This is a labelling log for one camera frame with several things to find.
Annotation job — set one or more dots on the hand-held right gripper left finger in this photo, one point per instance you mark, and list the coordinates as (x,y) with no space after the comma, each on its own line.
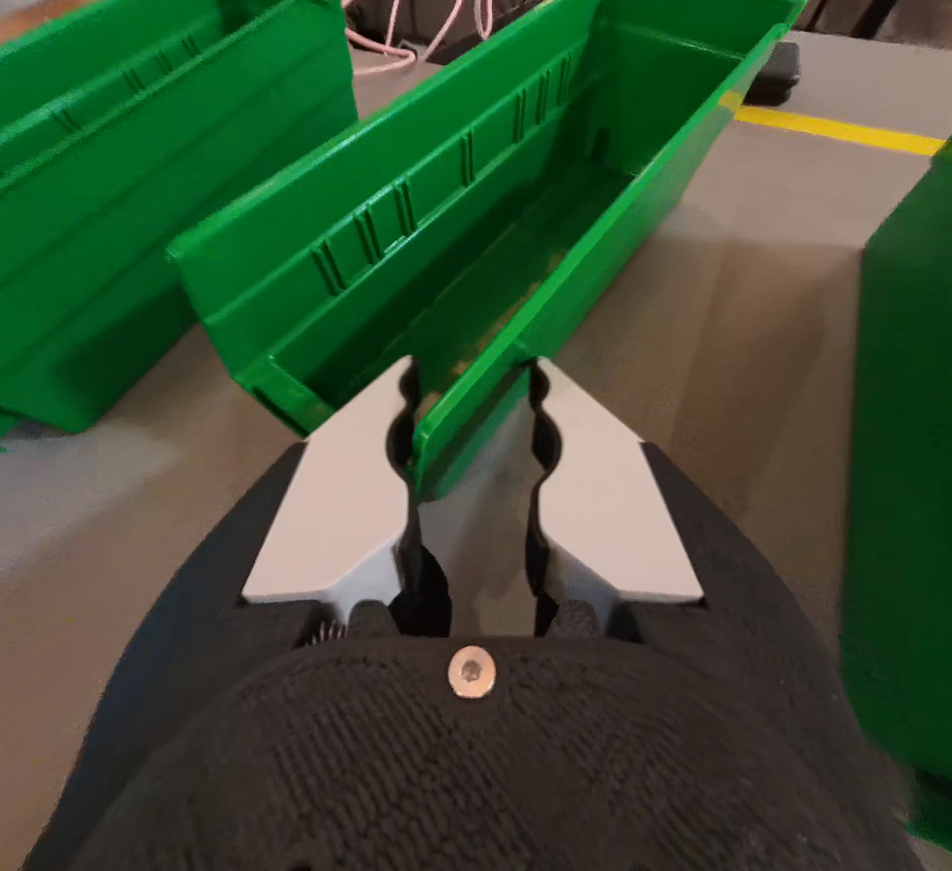
(327,514)

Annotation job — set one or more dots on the yellow tape strip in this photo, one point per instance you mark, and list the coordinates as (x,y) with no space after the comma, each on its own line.
(833,131)

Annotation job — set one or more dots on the black charging hub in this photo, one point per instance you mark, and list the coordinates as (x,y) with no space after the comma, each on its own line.
(777,71)

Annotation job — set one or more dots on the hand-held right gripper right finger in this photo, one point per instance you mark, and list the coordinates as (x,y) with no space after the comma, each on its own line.
(617,514)

